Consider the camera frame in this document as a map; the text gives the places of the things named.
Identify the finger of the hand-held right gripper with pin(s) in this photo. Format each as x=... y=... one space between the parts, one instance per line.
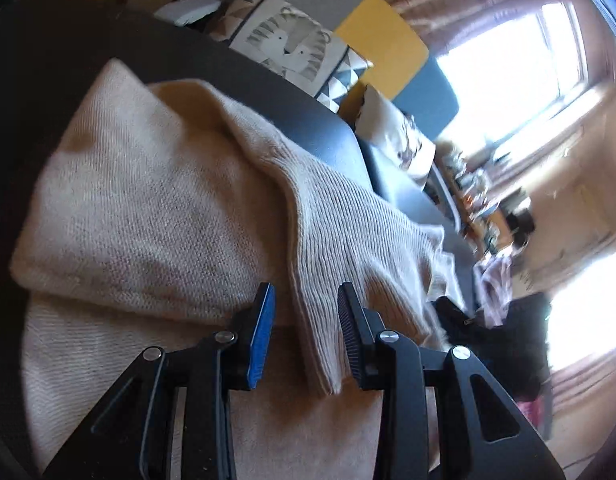
x=452 y=317

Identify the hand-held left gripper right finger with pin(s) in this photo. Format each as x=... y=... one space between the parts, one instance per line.
x=350 y=330

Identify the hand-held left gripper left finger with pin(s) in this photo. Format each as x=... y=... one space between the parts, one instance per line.
x=263 y=340

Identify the beige knit sweater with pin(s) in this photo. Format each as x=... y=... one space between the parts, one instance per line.
x=163 y=200

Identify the pink knit garment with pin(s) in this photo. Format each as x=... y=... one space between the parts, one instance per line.
x=492 y=285

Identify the person's pink clothing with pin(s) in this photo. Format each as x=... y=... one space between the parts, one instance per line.
x=532 y=415

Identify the bright window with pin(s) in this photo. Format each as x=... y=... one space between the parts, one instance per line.
x=512 y=75
x=587 y=310

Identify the black monitor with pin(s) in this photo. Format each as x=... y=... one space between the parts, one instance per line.
x=518 y=217

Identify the cluttered wooden desk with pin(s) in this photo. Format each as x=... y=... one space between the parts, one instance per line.
x=467 y=195

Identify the deer print cushion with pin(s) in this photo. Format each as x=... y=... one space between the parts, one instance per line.
x=387 y=125

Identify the pink curtain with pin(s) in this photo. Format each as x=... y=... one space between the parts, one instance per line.
x=552 y=130
x=462 y=5

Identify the grey yellow blue sofa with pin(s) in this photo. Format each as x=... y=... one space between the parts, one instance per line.
x=382 y=35

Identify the tiger print cushion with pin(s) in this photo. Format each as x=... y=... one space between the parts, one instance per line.
x=283 y=40

